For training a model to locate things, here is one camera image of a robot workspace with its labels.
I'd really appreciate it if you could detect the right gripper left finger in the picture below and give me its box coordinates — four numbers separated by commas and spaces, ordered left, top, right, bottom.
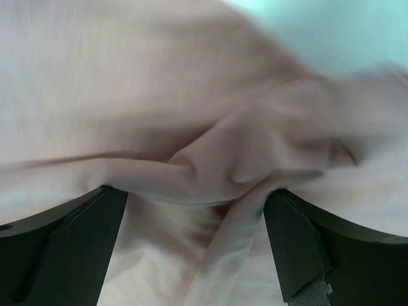
1, 186, 128, 306

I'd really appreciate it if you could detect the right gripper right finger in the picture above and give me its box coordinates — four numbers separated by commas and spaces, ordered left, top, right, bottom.
263, 190, 407, 306

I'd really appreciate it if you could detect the pink t shirt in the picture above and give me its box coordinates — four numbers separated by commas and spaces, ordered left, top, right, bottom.
1, 1, 407, 305

